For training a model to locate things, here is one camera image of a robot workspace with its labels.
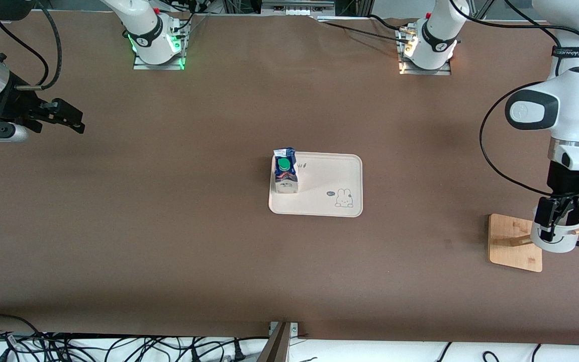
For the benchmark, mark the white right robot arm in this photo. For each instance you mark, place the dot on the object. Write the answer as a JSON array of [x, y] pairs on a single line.
[[143, 25]]

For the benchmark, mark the wooden mug stand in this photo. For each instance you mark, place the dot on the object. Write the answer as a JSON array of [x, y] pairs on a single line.
[[513, 246]]

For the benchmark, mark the grey power strip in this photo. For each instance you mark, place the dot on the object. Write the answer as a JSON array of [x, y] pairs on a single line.
[[297, 10]]

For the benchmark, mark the cream rabbit print tray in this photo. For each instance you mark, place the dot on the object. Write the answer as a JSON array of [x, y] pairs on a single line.
[[319, 201]]

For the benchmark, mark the aluminium profile bar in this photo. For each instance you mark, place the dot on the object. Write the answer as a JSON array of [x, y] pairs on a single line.
[[277, 347]]

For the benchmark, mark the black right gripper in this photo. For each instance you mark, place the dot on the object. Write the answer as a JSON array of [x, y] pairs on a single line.
[[16, 103]]

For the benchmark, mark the metal corner bracket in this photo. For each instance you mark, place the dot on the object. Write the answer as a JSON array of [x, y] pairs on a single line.
[[294, 329]]

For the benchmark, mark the white smiley face mug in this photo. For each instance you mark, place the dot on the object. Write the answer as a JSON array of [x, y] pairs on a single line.
[[561, 244]]

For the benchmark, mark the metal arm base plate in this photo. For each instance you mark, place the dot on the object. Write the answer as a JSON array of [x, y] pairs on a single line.
[[445, 72], [141, 66]]

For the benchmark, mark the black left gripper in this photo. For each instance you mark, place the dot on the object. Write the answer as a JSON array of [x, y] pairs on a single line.
[[564, 182]]

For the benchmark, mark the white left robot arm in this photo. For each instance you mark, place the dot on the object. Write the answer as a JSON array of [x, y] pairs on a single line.
[[576, 100]]

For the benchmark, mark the blue white milk carton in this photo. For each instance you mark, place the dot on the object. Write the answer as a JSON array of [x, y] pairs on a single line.
[[286, 176]]

